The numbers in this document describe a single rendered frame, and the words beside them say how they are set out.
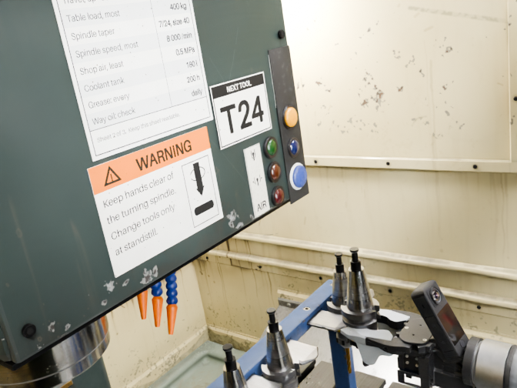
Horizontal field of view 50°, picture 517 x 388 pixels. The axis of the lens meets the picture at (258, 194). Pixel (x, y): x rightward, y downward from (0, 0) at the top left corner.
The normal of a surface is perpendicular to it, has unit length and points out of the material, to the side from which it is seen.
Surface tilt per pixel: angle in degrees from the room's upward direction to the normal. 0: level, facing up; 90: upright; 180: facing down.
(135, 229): 90
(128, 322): 90
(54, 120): 90
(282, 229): 89
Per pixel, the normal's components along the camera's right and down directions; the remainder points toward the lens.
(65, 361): 0.63, 0.14
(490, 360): -0.51, -0.45
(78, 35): 0.79, 0.07
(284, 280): -0.59, 0.33
